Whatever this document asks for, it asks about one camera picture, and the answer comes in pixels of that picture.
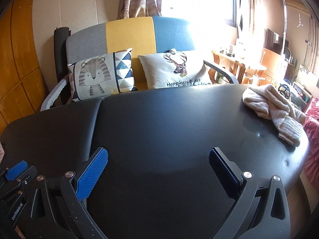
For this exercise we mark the tiger print cushion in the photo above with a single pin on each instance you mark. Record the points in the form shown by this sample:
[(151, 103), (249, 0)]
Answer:
[(94, 74)]

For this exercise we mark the white metal stand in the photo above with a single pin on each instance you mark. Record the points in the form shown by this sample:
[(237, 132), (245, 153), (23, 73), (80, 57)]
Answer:
[(284, 25)]

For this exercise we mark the deer print cushion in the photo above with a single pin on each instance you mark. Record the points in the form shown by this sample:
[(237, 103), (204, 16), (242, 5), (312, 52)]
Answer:
[(159, 69)]

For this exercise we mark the black monitor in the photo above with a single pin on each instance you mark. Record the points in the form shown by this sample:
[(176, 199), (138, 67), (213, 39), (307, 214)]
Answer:
[(274, 39)]

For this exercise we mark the grey yellow blue sofa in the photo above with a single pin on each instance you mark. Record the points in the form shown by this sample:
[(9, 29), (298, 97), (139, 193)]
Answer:
[(129, 34)]

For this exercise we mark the wooden wardrobe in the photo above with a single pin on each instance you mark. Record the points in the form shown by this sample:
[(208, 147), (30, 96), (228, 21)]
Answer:
[(15, 67)]

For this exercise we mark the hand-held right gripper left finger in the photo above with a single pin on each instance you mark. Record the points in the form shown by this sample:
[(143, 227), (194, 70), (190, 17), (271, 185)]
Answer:
[(92, 174)]

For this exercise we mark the white knitted sweater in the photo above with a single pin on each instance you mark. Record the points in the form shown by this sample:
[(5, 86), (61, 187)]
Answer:
[(261, 99)]

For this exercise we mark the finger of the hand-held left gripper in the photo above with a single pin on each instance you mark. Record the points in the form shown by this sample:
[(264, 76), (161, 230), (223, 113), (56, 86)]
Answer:
[(16, 170)]

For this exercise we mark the window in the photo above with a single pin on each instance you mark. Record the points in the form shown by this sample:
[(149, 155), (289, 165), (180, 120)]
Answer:
[(199, 0)]

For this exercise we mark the white hanging bird ornament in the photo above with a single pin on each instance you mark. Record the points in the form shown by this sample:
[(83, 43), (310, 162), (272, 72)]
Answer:
[(300, 21)]

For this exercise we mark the cluttered wooden desk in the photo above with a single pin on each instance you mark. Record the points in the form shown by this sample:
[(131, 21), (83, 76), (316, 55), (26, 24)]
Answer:
[(229, 57)]

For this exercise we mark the black rolled mat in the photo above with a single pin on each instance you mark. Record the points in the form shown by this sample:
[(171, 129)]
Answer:
[(61, 54)]

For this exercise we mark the pink blanket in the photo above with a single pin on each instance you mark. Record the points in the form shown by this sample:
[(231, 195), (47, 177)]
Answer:
[(312, 134)]

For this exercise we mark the white leaf print board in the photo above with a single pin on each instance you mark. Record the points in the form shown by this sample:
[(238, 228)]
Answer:
[(304, 69)]

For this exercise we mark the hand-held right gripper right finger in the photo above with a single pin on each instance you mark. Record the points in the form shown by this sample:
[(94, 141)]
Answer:
[(224, 174)]

